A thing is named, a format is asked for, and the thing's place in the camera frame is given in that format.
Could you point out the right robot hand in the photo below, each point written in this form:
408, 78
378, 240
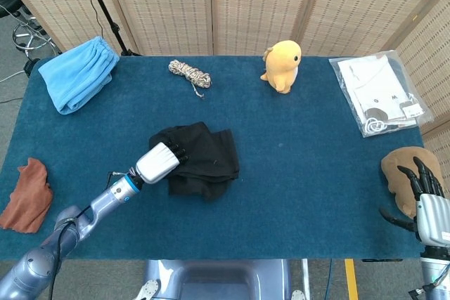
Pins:
434, 215

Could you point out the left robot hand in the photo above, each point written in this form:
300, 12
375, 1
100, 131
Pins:
156, 164

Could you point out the black trousers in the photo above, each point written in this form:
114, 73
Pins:
211, 159

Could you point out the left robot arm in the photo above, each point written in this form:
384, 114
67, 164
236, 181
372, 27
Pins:
70, 226

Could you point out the brown plush toy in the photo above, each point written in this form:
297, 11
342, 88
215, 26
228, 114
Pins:
395, 173

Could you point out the folded light blue fleece garment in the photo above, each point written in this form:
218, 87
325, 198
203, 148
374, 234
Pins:
79, 75

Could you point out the dark blue table mat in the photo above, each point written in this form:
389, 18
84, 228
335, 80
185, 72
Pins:
281, 191

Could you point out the blue-grey robot torso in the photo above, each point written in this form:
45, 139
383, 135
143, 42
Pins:
214, 279

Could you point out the rust orange cloth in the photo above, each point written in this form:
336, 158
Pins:
30, 198

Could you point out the clear plastic bag with papers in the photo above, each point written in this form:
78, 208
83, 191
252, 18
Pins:
379, 92

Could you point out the yellow plush toy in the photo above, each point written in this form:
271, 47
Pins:
281, 68

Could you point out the black tripod stand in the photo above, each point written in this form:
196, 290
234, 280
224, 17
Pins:
105, 8

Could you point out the chrome stool base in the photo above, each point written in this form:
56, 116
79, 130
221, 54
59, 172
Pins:
30, 38

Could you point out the bamboo folding screen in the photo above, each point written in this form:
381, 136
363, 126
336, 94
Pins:
246, 5

